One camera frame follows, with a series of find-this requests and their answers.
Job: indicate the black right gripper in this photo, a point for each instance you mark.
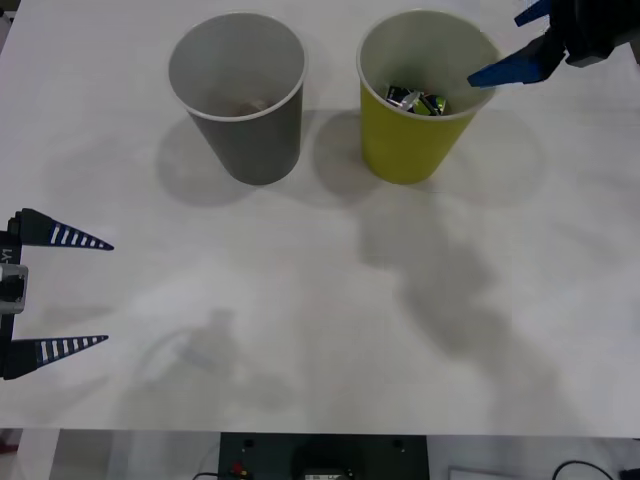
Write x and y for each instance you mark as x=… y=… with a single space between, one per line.
x=585 y=30

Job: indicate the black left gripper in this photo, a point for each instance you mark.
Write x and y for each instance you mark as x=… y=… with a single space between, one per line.
x=10 y=247

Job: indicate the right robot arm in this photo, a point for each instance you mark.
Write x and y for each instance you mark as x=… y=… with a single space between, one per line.
x=632 y=20

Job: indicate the yellow-green plastic bin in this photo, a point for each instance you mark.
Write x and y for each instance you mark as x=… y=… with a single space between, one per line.
x=410 y=135

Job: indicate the grey plastic bin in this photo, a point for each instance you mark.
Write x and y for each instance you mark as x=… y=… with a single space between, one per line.
x=260 y=145

